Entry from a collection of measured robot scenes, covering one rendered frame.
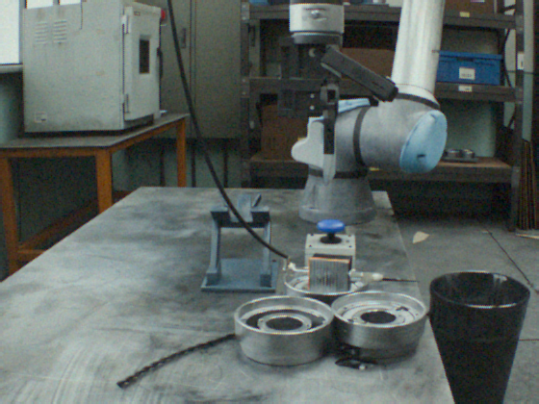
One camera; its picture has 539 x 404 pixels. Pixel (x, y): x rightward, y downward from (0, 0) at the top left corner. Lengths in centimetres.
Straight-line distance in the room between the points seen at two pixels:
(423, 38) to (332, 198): 35
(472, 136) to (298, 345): 424
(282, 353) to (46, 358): 25
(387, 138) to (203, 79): 347
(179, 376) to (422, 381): 24
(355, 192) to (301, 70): 39
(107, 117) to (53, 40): 48
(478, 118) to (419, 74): 365
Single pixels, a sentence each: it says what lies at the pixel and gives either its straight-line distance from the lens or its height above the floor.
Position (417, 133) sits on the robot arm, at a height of 98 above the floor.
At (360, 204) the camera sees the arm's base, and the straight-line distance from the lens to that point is 121.
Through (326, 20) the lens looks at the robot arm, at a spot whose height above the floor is 116.
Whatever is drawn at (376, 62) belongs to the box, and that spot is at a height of 112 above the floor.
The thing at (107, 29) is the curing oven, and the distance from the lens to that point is 292.
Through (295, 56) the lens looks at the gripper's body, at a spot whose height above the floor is 111.
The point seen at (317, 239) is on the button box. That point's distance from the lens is 92.
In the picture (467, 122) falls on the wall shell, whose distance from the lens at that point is 478.
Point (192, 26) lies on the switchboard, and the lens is 456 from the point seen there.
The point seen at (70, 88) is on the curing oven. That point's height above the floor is 101.
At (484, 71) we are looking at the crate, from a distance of 429.
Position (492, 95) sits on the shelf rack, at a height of 94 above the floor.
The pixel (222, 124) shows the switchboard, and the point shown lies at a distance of 452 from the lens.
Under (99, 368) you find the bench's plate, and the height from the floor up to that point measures 80.
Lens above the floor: 110
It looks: 13 degrees down
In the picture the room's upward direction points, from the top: straight up
